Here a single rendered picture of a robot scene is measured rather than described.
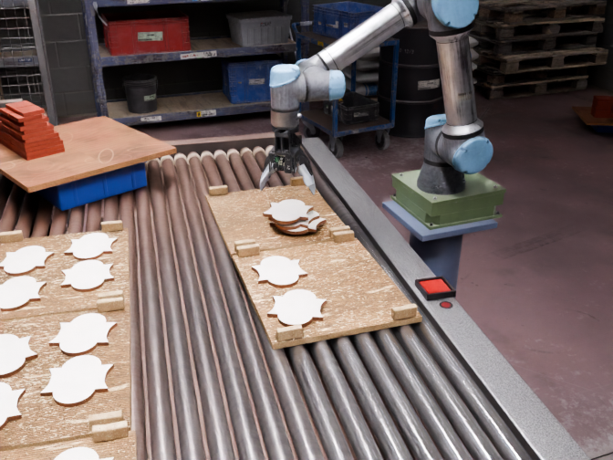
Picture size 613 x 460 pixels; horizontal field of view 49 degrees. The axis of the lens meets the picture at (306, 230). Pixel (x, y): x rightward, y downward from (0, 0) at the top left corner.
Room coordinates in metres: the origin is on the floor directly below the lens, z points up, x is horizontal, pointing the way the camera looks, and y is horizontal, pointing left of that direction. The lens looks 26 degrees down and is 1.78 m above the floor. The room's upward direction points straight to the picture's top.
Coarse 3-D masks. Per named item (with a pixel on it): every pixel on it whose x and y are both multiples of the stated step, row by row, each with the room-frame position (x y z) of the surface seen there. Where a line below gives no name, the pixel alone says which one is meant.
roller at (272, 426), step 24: (192, 168) 2.24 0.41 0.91; (216, 240) 1.66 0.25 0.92; (216, 264) 1.56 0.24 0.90; (240, 288) 1.42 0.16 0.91; (240, 312) 1.30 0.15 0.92; (240, 336) 1.21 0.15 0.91; (264, 384) 1.04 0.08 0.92; (264, 408) 0.98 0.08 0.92; (264, 432) 0.92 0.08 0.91; (288, 456) 0.85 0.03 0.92
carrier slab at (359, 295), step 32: (256, 256) 1.54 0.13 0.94; (288, 256) 1.54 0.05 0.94; (320, 256) 1.54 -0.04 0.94; (352, 256) 1.54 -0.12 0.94; (256, 288) 1.38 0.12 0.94; (288, 288) 1.38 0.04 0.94; (320, 288) 1.38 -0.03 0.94; (352, 288) 1.38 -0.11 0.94; (384, 288) 1.38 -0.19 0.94; (352, 320) 1.24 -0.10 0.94; (384, 320) 1.24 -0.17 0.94; (416, 320) 1.26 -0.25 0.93
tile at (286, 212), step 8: (288, 200) 1.78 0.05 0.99; (296, 200) 1.78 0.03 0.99; (272, 208) 1.72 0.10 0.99; (280, 208) 1.72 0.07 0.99; (288, 208) 1.72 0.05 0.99; (296, 208) 1.72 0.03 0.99; (304, 208) 1.72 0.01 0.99; (312, 208) 1.74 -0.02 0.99; (264, 216) 1.69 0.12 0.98; (272, 216) 1.67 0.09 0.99; (280, 216) 1.67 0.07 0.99; (288, 216) 1.67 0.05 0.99; (296, 216) 1.67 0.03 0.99; (304, 216) 1.67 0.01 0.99; (288, 224) 1.64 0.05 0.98
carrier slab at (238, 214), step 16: (240, 192) 1.97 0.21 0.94; (256, 192) 1.97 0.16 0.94; (272, 192) 1.97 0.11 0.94; (288, 192) 1.97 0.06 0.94; (304, 192) 1.97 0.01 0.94; (224, 208) 1.84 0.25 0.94; (240, 208) 1.84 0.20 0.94; (256, 208) 1.84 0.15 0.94; (320, 208) 1.84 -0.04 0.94; (224, 224) 1.74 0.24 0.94; (240, 224) 1.74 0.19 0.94; (256, 224) 1.74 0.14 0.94; (336, 224) 1.74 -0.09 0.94; (224, 240) 1.64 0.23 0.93; (256, 240) 1.63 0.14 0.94; (272, 240) 1.63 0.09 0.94; (288, 240) 1.63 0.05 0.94; (304, 240) 1.63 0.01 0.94; (320, 240) 1.63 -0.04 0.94
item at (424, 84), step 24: (384, 48) 5.47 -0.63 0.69; (408, 48) 5.32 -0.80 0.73; (432, 48) 5.32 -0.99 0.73; (384, 72) 5.45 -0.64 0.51; (408, 72) 5.31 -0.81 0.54; (432, 72) 5.33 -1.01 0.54; (384, 96) 5.44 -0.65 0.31; (408, 96) 5.31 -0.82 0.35; (432, 96) 5.34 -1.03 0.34; (408, 120) 5.31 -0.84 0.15
